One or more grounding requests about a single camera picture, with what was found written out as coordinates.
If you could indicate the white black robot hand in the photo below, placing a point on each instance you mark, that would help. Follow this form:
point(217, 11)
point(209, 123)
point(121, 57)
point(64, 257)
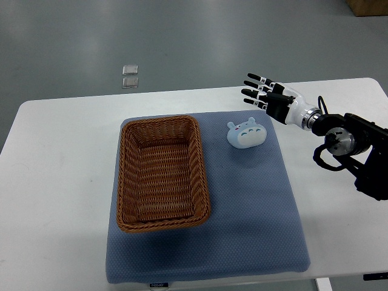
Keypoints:
point(283, 104)

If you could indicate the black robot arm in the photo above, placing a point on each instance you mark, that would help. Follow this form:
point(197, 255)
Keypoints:
point(350, 142)

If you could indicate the blue plush toy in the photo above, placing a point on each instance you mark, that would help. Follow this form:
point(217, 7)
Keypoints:
point(246, 134)

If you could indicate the brown wicker basket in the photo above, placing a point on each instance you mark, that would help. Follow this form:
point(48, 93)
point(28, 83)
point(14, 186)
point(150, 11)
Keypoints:
point(162, 183)

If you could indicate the cardboard box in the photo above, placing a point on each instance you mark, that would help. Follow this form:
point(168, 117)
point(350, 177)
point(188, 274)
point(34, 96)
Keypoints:
point(363, 8)

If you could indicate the blue cushion mat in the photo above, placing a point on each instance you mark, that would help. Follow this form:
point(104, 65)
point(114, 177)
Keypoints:
point(254, 227)

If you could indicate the lower metal floor plate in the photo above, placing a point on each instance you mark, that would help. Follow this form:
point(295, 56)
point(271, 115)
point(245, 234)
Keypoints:
point(130, 82)

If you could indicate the metal floor plate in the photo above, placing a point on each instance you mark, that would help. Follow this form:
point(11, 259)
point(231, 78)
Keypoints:
point(130, 82)
point(130, 70)

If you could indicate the upper metal floor plate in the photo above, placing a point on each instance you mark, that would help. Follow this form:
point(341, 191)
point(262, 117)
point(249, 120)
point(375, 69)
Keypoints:
point(130, 70)

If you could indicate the white table leg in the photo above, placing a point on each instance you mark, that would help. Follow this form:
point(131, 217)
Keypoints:
point(323, 284)

